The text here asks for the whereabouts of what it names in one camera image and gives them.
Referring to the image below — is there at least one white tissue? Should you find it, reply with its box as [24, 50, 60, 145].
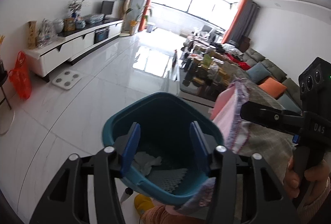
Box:
[132, 152, 162, 176]

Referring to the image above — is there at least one teal trash bin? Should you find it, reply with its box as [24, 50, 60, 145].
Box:
[102, 92, 224, 206]

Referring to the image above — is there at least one pink sleeved right forearm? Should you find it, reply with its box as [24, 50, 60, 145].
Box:
[299, 178, 330, 223]

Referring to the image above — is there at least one person's right hand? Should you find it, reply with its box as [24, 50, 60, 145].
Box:
[283, 157, 330, 204]

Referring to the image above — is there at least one blue cushion near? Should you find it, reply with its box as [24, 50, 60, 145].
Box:
[277, 93, 301, 114]

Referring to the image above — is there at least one blue cushion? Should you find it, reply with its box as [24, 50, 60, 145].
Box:
[246, 62, 272, 84]
[277, 93, 301, 114]

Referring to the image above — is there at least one patterned tablecloth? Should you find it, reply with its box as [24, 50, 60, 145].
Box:
[175, 78, 303, 214]

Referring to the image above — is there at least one orange cushion far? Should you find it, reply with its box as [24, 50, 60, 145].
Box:
[259, 77, 287, 99]

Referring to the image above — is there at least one yellow slipper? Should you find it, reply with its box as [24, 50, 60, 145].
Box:
[134, 194, 154, 217]

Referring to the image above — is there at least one blue cushion far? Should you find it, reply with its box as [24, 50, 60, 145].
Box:
[246, 62, 272, 84]

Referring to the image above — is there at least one green sectional sofa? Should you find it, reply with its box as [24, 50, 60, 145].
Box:
[233, 48, 302, 112]

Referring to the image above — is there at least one cluttered coffee table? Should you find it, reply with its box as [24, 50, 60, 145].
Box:
[179, 36, 242, 100]

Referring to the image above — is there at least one white bathroom scale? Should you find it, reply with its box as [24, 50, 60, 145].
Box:
[52, 70, 83, 90]

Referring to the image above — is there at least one orange curtain right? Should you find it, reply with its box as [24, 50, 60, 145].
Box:
[221, 0, 249, 44]

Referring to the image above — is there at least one red plastic bag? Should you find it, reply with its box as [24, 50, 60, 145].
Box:
[8, 51, 32, 100]

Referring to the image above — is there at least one white office chair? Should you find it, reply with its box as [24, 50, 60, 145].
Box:
[199, 25, 216, 41]

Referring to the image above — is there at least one white TV cabinet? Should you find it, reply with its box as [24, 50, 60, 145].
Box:
[25, 18, 124, 79]

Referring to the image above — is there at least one window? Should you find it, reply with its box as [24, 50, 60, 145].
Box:
[151, 0, 241, 34]

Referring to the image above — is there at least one small black monitor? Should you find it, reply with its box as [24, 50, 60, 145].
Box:
[100, 1, 114, 19]

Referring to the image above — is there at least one tall green plant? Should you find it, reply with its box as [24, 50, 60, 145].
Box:
[127, 0, 152, 36]

